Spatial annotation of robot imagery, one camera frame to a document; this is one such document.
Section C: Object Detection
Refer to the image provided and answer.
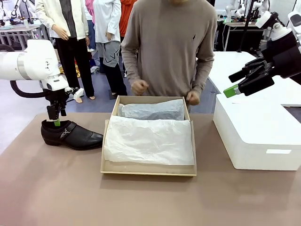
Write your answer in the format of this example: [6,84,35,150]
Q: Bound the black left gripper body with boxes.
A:
[45,88,69,108]

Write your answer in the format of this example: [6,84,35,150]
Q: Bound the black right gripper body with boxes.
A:
[261,32,301,84]

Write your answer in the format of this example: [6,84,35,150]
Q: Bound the black leather shoe silver buckle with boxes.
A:
[40,119,104,150]

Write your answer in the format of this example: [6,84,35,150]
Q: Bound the white tissue paper sheet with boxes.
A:
[103,98,195,165]

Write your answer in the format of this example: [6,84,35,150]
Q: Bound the person's left forearm beige sleeve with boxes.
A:
[191,57,215,95]

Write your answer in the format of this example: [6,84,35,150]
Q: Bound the person's right forearm beige sleeve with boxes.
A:
[122,50,144,84]

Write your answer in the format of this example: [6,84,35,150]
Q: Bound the white storage box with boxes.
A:
[213,93,301,171]

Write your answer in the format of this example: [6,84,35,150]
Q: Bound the white label on storage box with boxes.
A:
[266,149,292,155]

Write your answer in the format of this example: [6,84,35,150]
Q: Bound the brown cardboard shoe box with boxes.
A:
[100,95,197,177]

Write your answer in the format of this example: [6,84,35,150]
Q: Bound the person's left hand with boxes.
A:
[185,90,200,106]

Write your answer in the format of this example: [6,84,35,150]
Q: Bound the person's right hand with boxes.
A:
[131,79,149,96]

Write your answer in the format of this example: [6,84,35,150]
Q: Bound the white table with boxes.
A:
[208,51,301,107]

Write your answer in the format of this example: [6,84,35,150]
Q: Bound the dark background desk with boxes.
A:
[222,21,265,52]

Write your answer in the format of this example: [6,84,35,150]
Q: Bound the black pole stand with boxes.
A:
[237,0,256,53]

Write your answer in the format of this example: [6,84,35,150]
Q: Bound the mannequin white jacket black trousers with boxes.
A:
[35,0,96,104]

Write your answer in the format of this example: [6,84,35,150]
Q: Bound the white background workbench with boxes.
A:
[0,23,49,51]

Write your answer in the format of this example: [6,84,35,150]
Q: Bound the person in beige sweater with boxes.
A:
[121,0,218,113]

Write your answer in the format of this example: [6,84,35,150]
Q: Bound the pink garment figure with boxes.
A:
[85,0,97,52]

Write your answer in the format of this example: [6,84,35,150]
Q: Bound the mannequin white shirt grey shorts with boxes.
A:
[93,0,128,96]

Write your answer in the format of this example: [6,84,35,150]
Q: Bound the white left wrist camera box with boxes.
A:
[72,88,85,101]

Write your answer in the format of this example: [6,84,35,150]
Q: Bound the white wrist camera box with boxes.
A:
[255,11,273,29]
[72,88,85,101]

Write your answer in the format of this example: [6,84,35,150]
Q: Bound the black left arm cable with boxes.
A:
[0,44,51,98]

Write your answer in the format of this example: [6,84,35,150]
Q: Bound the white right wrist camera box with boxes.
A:
[255,11,273,29]

